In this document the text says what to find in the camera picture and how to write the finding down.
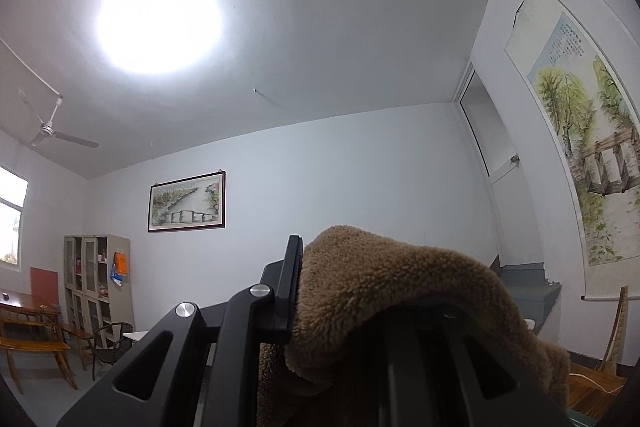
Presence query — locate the hanging scroll painting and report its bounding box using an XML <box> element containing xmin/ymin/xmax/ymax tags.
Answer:
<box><xmin>504</xmin><ymin>0</ymin><xmax>640</xmax><ymax>303</ymax></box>

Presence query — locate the wooden bench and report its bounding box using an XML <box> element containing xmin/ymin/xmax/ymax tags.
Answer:
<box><xmin>0</xmin><ymin>317</ymin><xmax>81</xmax><ymax>395</ymax></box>

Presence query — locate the white door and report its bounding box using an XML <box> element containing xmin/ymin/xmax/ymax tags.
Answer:
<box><xmin>452</xmin><ymin>59</ymin><xmax>523</xmax><ymax>270</ymax></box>

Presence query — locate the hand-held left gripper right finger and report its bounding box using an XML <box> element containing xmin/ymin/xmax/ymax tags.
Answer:
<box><xmin>385</xmin><ymin>299</ymin><xmax>571</xmax><ymax>427</ymax></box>

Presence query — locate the brown fleece garment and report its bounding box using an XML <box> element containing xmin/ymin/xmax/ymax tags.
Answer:
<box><xmin>256</xmin><ymin>224</ymin><xmax>572</xmax><ymax>427</ymax></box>

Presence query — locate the white power cable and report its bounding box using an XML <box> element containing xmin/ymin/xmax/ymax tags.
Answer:
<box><xmin>569</xmin><ymin>372</ymin><xmax>626</xmax><ymax>394</ymax></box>

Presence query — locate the grey box cabinet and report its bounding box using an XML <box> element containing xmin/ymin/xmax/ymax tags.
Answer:
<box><xmin>492</xmin><ymin>257</ymin><xmax>563</xmax><ymax>350</ymax></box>

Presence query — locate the green table mat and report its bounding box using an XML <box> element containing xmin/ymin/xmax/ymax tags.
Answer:
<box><xmin>567</xmin><ymin>409</ymin><xmax>603</xmax><ymax>427</ymax></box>

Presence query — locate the framed landscape painting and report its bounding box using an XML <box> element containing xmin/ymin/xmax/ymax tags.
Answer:
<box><xmin>147</xmin><ymin>171</ymin><xmax>227</xmax><ymax>234</ymax></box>

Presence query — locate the ceiling fan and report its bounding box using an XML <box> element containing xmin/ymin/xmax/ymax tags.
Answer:
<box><xmin>17</xmin><ymin>87</ymin><xmax>100</xmax><ymax>149</ymax></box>

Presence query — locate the wooden desk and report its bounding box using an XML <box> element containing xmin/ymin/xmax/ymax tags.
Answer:
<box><xmin>0</xmin><ymin>289</ymin><xmax>63</xmax><ymax>325</ymax></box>

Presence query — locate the round ceiling light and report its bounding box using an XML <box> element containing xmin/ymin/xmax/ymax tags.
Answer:
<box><xmin>96</xmin><ymin>0</ymin><xmax>223</xmax><ymax>75</ymax></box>

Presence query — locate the red board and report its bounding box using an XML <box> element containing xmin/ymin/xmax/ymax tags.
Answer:
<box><xmin>30</xmin><ymin>267</ymin><xmax>60</xmax><ymax>308</ymax></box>

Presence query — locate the beige glass-door cabinet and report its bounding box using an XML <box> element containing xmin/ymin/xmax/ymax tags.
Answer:
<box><xmin>63</xmin><ymin>234</ymin><xmax>135</xmax><ymax>350</ymax></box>

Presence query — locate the window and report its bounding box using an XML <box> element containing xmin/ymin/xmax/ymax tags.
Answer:
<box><xmin>0</xmin><ymin>164</ymin><xmax>28</xmax><ymax>273</ymax></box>

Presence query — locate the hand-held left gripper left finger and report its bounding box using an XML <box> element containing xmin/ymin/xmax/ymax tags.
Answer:
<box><xmin>56</xmin><ymin>234</ymin><xmax>304</xmax><ymax>427</ymax></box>

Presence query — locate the orange and blue bag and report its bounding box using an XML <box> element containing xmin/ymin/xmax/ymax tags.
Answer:
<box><xmin>111</xmin><ymin>251</ymin><xmax>130</xmax><ymax>286</ymax></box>

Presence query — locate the black chair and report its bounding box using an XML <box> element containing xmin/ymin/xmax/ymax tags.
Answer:
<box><xmin>91</xmin><ymin>322</ymin><xmax>135</xmax><ymax>380</ymax></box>

